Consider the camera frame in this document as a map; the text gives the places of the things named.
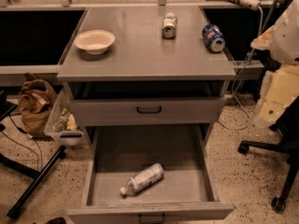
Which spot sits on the open grey middle drawer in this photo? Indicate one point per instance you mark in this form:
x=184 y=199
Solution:
x=186 y=192

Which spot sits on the clear plastic storage bin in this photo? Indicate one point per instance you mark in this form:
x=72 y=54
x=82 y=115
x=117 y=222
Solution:
x=61 y=125

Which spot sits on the clear plastic water bottle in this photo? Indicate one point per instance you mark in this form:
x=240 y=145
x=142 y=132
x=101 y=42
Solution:
x=142 y=180

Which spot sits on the green white soda can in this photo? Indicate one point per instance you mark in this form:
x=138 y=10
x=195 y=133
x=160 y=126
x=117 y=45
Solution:
x=169 y=25

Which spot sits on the blue soda can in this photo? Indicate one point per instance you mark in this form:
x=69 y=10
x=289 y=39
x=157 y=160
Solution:
x=213 y=37

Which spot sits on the white paper bowl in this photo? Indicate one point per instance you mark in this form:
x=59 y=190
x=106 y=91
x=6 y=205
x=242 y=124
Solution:
x=94 y=42

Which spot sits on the closed grey top drawer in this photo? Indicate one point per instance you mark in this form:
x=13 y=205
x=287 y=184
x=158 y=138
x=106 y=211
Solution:
x=146 y=111

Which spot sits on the black stand legs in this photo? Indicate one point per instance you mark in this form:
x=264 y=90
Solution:
x=37 y=176

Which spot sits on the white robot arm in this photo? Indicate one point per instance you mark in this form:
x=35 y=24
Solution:
x=280 y=88

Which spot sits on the grey drawer cabinet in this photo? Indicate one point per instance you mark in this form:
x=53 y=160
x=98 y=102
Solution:
x=142 y=64

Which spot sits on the brown fabric bag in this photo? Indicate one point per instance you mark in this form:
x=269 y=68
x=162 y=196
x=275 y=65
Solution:
x=36 y=100

